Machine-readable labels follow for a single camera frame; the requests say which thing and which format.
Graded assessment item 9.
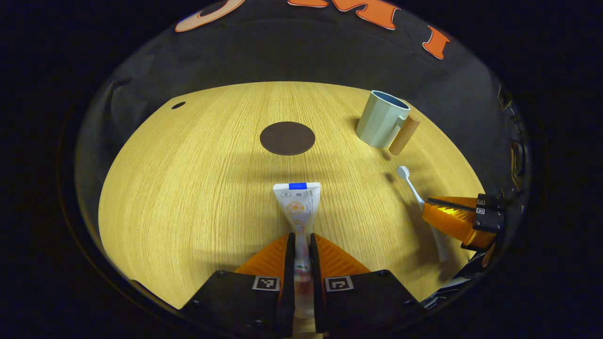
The white toothpaste tube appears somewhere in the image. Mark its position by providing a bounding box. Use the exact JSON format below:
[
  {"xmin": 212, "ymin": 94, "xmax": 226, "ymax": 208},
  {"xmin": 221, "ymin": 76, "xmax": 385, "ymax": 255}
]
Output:
[{"xmin": 273, "ymin": 182, "xmax": 321, "ymax": 321}]

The white toothbrush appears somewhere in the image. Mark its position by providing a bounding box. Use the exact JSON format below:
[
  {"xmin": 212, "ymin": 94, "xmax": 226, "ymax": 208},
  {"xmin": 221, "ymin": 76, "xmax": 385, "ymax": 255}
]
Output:
[{"xmin": 396, "ymin": 165, "xmax": 450, "ymax": 263}]

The pale green cup wooden handle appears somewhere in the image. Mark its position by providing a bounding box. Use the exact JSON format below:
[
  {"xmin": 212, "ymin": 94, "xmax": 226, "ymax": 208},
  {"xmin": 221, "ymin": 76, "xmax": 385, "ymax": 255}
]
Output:
[{"xmin": 356, "ymin": 90, "xmax": 421, "ymax": 156}]

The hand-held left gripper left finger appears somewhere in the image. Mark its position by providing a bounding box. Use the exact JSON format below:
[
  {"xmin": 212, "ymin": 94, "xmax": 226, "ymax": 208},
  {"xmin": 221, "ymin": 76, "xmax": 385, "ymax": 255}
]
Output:
[{"xmin": 181, "ymin": 232, "xmax": 296, "ymax": 338}]

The black backdrop cloth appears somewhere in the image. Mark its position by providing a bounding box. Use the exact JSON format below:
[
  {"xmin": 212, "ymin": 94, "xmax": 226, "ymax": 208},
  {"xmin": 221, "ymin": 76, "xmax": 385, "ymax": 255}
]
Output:
[{"xmin": 75, "ymin": 0, "xmax": 533, "ymax": 226}]

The dark brown round coaster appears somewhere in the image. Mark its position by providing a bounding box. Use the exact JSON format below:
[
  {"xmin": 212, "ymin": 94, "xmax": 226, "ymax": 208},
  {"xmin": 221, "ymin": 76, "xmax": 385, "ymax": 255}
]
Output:
[{"xmin": 260, "ymin": 121, "xmax": 316, "ymax": 156}]

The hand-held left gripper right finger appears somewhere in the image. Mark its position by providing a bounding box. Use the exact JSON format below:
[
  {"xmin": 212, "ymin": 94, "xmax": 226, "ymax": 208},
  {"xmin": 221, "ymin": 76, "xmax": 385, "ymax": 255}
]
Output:
[{"xmin": 309, "ymin": 233, "xmax": 427, "ymax": 338}]

